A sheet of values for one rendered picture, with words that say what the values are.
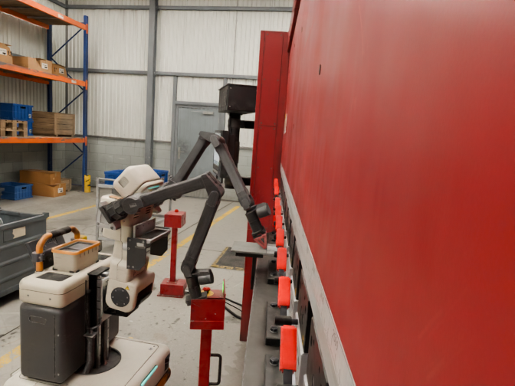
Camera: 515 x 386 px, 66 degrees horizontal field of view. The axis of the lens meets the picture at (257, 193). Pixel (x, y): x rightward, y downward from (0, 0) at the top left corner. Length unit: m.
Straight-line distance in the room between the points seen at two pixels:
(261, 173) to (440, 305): 2.72
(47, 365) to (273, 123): 1.97
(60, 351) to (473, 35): 2.22
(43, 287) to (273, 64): 1.96
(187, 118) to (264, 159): 6.80
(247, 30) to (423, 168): 9.30
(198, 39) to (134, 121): 2.46
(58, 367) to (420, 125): 2.22
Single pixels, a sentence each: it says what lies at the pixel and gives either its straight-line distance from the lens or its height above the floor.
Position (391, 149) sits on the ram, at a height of 1.58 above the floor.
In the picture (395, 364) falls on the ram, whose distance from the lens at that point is 0.24.
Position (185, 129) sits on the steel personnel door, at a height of 1.59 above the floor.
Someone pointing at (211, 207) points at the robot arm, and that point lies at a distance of 1.75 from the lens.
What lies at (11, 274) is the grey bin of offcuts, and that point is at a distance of 4.06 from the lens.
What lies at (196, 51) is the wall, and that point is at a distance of 9.71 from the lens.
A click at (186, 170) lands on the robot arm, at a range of 2.21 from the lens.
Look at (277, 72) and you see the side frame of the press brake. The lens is 2.91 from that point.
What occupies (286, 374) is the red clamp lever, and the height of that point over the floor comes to 1.27.
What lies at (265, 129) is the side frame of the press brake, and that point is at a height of 1.62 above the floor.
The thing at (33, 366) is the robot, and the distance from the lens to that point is 2.42.
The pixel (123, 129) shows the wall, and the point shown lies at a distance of 10.31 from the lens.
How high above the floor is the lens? 1.58
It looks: 8 degrees down
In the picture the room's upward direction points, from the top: 4 degrees clockwise
